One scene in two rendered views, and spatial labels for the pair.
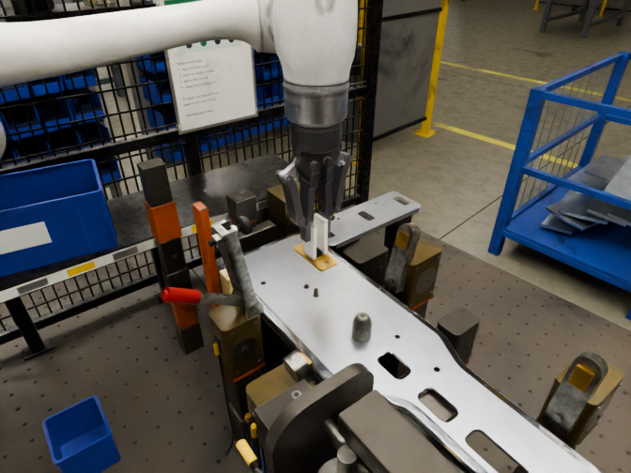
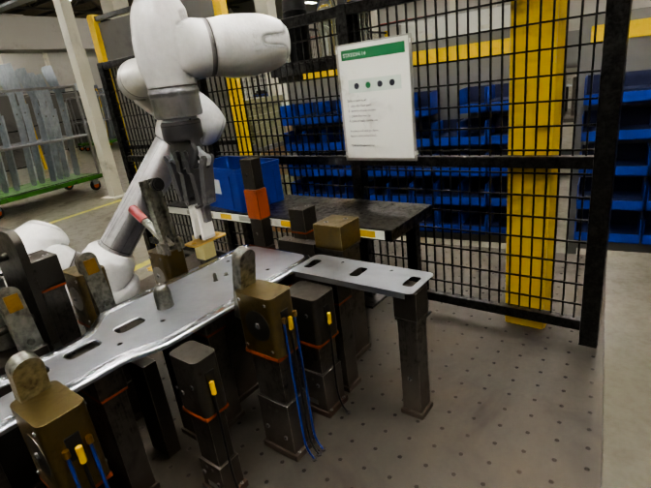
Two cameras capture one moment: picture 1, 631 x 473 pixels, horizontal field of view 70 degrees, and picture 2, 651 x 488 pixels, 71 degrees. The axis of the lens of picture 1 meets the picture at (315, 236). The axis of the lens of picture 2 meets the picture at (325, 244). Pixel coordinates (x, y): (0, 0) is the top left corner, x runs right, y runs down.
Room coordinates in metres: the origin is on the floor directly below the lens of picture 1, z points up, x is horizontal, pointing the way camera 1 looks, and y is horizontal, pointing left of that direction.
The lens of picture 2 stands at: (0.65, -0.93, 1.38)
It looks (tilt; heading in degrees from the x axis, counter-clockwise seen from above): 20 degrees down; 76
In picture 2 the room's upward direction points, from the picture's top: 7 degrees counter-clockwise
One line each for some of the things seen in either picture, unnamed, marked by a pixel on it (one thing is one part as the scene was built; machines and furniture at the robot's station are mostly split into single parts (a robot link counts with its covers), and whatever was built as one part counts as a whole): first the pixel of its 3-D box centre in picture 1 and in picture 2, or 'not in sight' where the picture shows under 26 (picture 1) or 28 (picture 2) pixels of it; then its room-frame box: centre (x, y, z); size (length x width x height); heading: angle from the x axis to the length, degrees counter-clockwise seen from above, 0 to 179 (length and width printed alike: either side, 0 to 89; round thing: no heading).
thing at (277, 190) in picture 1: (292, 252); (343, 289); (0.92, 0.06, 0.88); 0.08 x 0.08 x 0.36; 37
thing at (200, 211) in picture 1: (219, 319); not in sight; (0.62, 0.18, 0.95); 0.03 x 0.01 x 0.50; 37
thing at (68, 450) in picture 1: (83, 440); not in sight; (0.49, 0.45, 0.74); 0.11 x 0.10 x 0.09; 37
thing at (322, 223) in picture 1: (320, 234); (205, 222); (0.63, -0.01, 1.13); 0.03 x 0.01 x 0.07; 37
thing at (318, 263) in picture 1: (315, 252); (204, 237); (0.63, 0.00, 1.10); 0.08 x 0.04 x 0.01; 37
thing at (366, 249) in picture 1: (365, 295); (321, 351); (0.81, -0.12, 0.84); 0.12 x 0.07 x 0.28; 127
